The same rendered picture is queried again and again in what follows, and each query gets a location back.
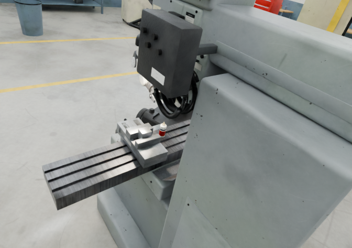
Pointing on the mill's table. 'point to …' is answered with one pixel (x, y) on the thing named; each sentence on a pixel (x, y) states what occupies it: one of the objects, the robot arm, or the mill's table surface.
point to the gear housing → (195, 15)
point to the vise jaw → (131, 132)
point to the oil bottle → (162, 130)
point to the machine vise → (143, 144)
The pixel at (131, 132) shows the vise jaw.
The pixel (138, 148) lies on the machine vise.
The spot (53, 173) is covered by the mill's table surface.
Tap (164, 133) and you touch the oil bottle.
